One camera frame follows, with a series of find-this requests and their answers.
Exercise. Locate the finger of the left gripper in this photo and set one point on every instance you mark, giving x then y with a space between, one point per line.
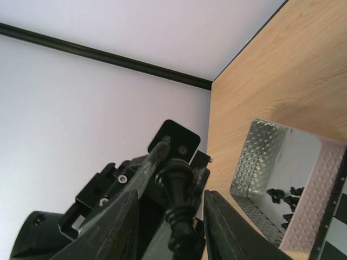
134 189

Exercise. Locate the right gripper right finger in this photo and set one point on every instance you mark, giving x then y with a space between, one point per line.
229 236

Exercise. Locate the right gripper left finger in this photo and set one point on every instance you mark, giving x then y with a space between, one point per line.
113 236

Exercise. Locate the black chess bishop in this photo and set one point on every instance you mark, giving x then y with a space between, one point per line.
174 178

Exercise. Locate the silver tin with pieces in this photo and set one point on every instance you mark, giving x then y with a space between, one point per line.
275 156

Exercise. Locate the black silver chess board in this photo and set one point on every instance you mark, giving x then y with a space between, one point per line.
331 238

